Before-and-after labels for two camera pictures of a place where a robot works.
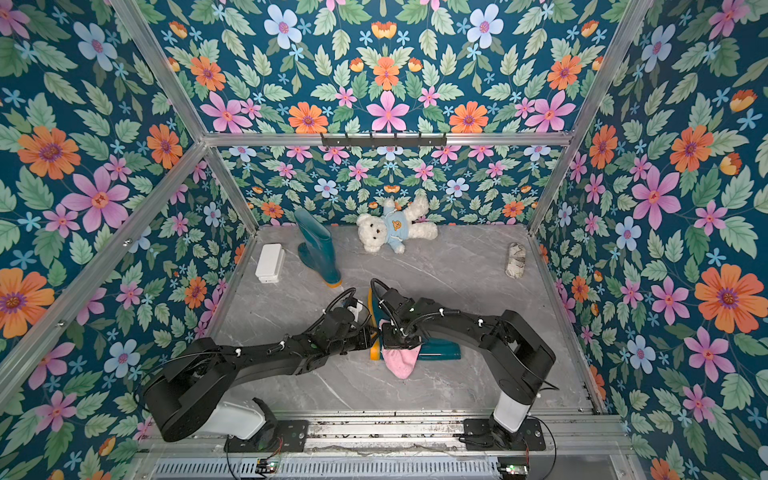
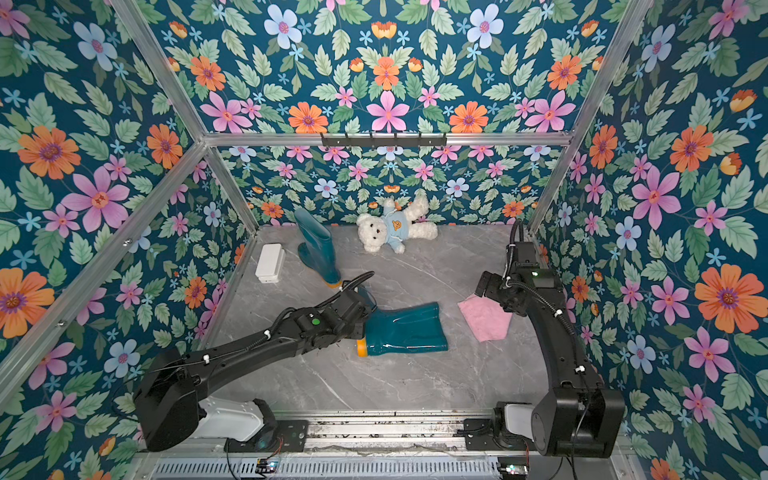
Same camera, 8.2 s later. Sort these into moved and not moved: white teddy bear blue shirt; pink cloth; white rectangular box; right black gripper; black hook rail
Moved: pink cloth; right black gripper
Not moved: white teddy bear blue shirt; white rectangular box; black hook rail
